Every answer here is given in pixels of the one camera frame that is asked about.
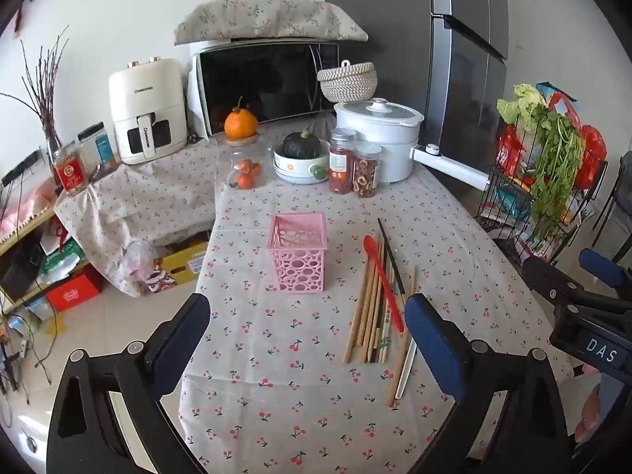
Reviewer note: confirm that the microwave oven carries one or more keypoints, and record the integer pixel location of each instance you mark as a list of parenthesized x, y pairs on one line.
[(266, 84)]

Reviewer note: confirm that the large orange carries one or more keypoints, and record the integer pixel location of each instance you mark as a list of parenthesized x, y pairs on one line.
[(241, 123)]

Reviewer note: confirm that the single light wooden chopstick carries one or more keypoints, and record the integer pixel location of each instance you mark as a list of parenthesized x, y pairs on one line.
[(412, 284)]

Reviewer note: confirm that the white electric pot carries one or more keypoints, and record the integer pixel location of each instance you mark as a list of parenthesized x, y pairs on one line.
[(380, 138)]

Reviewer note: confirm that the white air fryer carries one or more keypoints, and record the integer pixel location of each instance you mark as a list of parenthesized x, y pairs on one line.
[(148, 103)]

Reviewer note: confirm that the red snack packet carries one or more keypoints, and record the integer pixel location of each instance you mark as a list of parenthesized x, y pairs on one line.
[(508, 150)]

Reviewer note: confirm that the wooden shelf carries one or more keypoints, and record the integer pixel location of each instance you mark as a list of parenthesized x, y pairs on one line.
[(19, 229)]

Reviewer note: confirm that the dark green kabocha squash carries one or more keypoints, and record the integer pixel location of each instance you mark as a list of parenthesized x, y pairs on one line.
[(301, 145)]

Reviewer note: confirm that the red labelled box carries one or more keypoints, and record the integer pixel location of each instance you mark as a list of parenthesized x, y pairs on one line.
[(69, 170)]

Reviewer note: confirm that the floral cushion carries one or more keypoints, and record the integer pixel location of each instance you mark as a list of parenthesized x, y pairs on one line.
[(266, 19)]

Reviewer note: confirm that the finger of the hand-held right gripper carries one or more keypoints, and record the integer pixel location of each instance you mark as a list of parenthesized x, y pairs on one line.
[(553, 281), (605, 266)]

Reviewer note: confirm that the white plastic spoon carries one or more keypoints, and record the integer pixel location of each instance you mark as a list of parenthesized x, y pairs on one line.
[(406, 373)]

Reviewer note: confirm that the glass jar with wooden lid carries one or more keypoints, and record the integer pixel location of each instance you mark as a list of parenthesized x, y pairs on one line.
[(228, 163)]

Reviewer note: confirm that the cherry print tablecloth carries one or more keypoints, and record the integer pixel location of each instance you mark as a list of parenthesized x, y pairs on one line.
[(276, 355), (148, 192)]

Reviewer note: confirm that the napa cabbage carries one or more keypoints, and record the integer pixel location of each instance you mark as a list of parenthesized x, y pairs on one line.
[(521, 106)]

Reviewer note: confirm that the red plastic spoon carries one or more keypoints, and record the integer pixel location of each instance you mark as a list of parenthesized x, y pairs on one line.
[(380, 276)]

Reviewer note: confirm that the jar of dried fruit rings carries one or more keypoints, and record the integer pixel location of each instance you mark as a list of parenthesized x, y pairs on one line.
[(366, 173)]

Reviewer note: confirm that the woven lidded basket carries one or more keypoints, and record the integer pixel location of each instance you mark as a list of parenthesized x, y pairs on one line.
[(348, 84)]

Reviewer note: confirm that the bundle of wooden chopsticks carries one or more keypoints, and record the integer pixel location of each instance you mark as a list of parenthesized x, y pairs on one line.
[(363, 306)]

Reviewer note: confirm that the yellow cardboard box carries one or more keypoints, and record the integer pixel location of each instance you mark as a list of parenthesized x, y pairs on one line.
[(185, 261)]

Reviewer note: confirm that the dry branches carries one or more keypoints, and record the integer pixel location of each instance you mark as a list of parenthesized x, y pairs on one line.
[(42, 94)]

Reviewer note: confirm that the plastic-wrapped chopstick pair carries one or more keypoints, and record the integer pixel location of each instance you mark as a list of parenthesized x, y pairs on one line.
[(386, 343)]

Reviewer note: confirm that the small mandarin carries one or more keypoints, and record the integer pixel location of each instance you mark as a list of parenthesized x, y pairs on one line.
[(245, 180), (251, 167)]

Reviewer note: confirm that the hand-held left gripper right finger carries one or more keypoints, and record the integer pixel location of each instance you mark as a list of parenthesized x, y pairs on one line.
[(437, 350)]

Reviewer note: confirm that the bunch of leafy greens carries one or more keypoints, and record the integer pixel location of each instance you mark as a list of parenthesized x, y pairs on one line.
[(555, 168)]

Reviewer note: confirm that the person's right hand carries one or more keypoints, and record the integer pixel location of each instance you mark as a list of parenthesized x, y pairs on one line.
[(590, 417)]

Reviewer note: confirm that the grey refrigerator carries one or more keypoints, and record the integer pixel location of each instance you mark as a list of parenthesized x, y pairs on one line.
[(444, 69)]

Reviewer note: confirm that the pink plastic utensil basket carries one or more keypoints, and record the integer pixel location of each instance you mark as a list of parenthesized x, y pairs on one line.
[(298, 266)]

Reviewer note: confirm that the jar of red dried berries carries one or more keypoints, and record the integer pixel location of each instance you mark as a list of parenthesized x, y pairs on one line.
[(341, 163)]

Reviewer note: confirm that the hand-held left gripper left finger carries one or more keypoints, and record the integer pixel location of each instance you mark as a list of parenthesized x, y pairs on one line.
[(180, 345)]

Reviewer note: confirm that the clear plastic bag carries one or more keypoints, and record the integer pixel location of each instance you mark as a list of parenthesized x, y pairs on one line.
[(136, 261)]

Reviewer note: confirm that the red cardboard box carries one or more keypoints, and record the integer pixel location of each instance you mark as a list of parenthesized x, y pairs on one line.
[(74, 294)]

